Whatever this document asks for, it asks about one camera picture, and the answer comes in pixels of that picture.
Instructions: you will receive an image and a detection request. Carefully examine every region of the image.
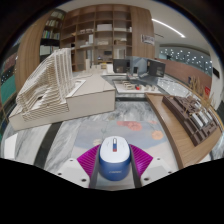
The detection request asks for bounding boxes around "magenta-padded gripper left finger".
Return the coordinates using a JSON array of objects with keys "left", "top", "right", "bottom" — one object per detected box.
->
[{"left": 55, "top": 144, "right": 101, "bottom": 189}]

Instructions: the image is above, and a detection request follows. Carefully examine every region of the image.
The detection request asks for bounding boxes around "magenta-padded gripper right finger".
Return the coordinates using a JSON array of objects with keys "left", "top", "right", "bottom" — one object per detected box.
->
[{"left": 128, "top": 143, "right": 175, "bottom": 188}]

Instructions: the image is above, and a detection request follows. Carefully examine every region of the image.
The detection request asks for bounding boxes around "white and blue computer mouse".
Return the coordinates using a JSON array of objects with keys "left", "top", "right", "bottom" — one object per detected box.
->
[{"left": 98, "top": 135, "right": 132, "bottom": 182}]

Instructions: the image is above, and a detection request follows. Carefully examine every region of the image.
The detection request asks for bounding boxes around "pale blue printed mouse pad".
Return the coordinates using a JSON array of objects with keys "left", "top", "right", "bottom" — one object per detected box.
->
[{"left": 71, "top": 119, "right": 165, "bottom": 158}]

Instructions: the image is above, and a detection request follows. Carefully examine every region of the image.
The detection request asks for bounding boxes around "brown model on wooden board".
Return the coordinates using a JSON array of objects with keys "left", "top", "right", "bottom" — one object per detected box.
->
[{"left": 145, "top": 92, "right": 223, "bottom": 171}]

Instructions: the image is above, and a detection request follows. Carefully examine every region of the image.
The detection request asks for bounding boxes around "white architectural building model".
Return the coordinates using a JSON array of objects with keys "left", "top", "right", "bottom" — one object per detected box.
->
[{"left": 8, "top": 47, "right": 117, "bottom": 132}]

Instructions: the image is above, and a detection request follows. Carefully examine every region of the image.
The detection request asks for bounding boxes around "flat white site model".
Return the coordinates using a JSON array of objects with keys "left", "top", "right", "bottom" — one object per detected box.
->
[{"left": 113, "top": 79, "right": 161, "bottom": 95}]

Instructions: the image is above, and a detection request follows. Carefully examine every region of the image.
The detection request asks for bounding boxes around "wooden shelf unit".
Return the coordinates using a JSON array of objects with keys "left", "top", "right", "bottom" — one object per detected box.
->
[{"left": 59, "top": 3, "right": 156, "bottom": 73}]

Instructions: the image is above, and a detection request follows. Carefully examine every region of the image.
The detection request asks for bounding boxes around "bookshelf full of books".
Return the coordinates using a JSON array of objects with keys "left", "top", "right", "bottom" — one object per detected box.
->
[{"left": 0, "top": 8, "right": 67, "bottom": 108}]

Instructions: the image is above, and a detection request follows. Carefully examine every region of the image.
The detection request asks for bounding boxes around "long ceiling light strip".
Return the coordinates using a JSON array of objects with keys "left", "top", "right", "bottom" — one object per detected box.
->
[{"left": 151, "top": 18, "right": 187, "bottom": 39}]

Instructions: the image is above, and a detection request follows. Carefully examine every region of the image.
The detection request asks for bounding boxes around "wall sign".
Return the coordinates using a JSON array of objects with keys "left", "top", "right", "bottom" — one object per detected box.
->
[{"left": 140, "top": 34, "right": 156, "bottom": 46}]

